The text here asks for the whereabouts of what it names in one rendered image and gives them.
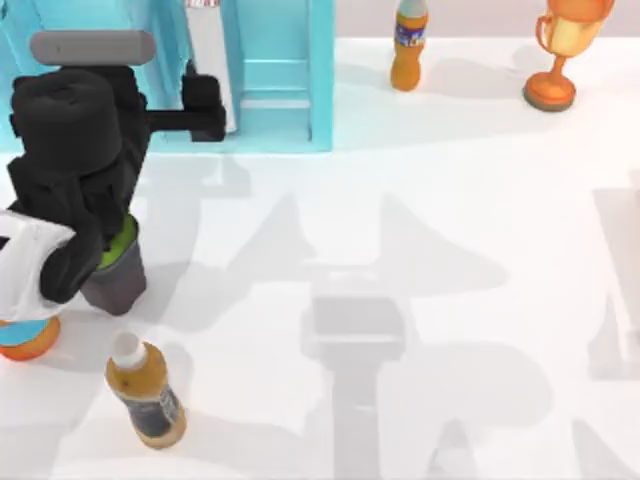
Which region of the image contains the orange bottle dark blue label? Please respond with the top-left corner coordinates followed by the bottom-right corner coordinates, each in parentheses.
top-left (389, 0), bottom-right (431, 93)

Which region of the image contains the bronze trophy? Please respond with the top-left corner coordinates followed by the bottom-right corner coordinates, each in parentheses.
top-left (521, 0), bottom-right (617, 113)

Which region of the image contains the orange bottle light blue label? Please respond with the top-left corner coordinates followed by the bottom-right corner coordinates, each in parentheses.
top-left (0, 314), bottom-right (63, 363)

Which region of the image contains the light blue rack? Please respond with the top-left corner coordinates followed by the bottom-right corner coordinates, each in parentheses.
top-left (0, 0), bottom-right (336, 153)

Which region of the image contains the orange bottle grey label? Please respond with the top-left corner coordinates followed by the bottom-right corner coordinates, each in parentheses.
top-left (104, 330), bottom-right (188, 450)

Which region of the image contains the grey pot with green plant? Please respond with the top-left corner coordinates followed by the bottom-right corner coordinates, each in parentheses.
top-left (81, 213), bottom-right (148, 318)

